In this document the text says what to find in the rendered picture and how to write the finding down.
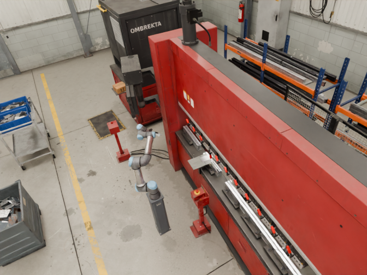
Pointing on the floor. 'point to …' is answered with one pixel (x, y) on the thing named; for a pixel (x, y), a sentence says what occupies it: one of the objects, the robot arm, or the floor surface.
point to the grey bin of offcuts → (18, 224)
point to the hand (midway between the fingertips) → (157, 137)
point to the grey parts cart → (28, 138)
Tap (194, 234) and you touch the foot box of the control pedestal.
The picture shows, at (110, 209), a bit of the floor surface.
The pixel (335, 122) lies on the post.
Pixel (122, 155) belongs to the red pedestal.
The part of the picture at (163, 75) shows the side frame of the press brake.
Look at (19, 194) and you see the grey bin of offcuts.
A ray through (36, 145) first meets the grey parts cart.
